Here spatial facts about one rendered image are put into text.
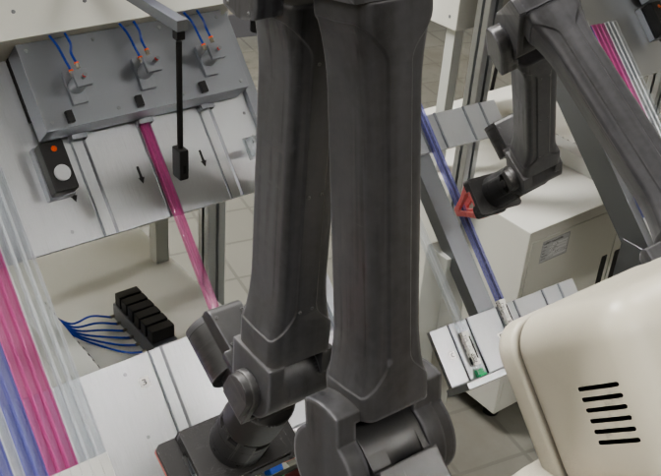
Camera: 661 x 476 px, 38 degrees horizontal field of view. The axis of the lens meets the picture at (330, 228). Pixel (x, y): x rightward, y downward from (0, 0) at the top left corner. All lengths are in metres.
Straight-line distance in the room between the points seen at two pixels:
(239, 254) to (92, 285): 1.28
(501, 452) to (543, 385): 1.85
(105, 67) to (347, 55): 0.90
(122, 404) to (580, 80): 0.78
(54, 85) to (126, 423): 0.49
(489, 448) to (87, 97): 1.56
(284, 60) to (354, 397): 0.25
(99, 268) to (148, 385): 0.66
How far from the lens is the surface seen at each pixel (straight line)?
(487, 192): 1.66
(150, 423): 1.45
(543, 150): 1.46
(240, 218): 3.43
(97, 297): 1.98
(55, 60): 1.47
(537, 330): 0.76
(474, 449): 2.60
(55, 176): 1.42
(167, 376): 1.46
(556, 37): 1.11
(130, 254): 2.11
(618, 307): 0.71
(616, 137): 1.07
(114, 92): 1.48
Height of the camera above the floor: 1.77
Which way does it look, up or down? 31 degrees down
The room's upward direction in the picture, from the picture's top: 5 degrees clockwise
